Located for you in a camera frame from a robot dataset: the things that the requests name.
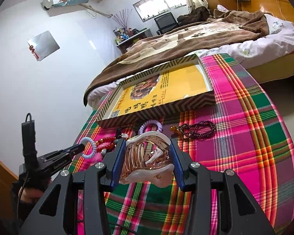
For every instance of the person's left hand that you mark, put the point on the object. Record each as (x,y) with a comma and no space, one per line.
(28,195)

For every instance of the red hanging ornament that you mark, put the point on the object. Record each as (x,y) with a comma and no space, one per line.
(32,48)

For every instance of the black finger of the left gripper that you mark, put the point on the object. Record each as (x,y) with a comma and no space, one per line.
(60,158)

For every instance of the pink plaid tablecloth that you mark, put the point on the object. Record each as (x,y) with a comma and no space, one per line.
(251,138)

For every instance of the pearl gold hair claw clip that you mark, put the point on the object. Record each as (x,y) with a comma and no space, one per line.
(147,160)

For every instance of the black office chair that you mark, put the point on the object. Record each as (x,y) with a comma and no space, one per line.
(166,23)

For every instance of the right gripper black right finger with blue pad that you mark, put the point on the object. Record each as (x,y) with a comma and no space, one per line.
(238,212)

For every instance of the brown fleece blanket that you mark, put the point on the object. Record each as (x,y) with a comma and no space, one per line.
(224,28)

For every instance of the silver wall panel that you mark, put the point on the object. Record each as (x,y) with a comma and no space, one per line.
(46,44)

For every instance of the purple branch decoration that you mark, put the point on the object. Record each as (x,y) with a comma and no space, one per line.
(122,18)

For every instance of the window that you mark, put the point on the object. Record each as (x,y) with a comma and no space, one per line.
(148,9)

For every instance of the cluttered desk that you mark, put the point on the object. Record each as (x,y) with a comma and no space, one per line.
(125,40)

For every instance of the bed with floral sheet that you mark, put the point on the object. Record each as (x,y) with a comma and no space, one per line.
(252,53)

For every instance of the wooden headboard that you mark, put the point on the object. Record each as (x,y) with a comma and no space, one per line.
(278,8)

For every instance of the patterned cardboard tray yellow liner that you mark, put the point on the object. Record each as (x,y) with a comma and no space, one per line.
(167,89)

